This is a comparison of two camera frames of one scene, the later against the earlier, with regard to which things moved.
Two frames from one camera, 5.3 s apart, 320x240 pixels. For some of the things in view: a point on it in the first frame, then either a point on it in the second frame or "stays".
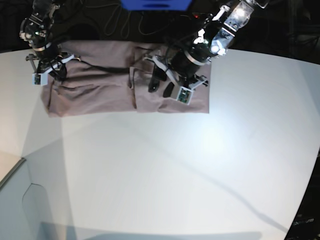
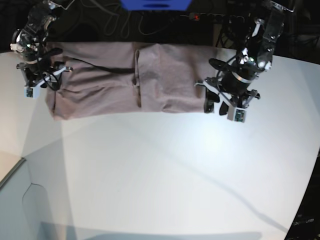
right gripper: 189,81 -> 233,86
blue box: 156,5 stays
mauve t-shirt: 113,76 stays
